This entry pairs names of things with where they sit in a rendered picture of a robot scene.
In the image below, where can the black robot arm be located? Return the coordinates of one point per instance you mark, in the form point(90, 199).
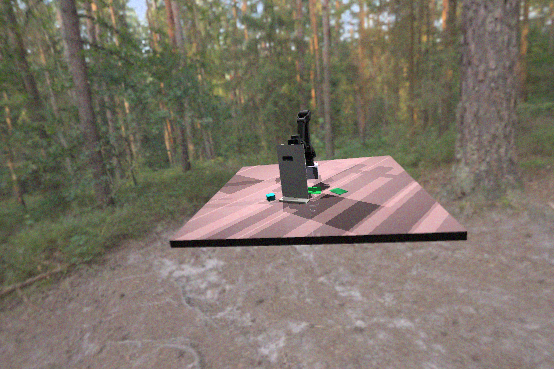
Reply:
point(303, 136)

